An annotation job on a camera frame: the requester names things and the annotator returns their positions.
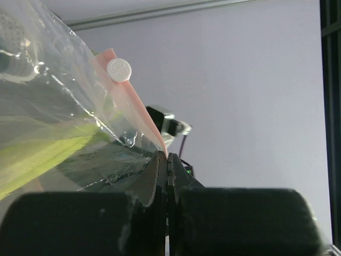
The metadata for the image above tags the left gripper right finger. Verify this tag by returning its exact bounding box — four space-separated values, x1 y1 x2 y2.
167 154 327 255

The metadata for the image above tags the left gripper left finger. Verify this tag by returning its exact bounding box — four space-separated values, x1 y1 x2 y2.
1 152 163 255

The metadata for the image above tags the toy celery leek stalk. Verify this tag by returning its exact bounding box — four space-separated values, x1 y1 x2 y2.
1 108 121 199

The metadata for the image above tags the clear zip top bag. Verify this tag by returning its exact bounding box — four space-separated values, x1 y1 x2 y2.
1 1 166 202

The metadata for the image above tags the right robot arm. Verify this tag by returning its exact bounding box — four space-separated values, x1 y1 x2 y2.
146 105 194 176

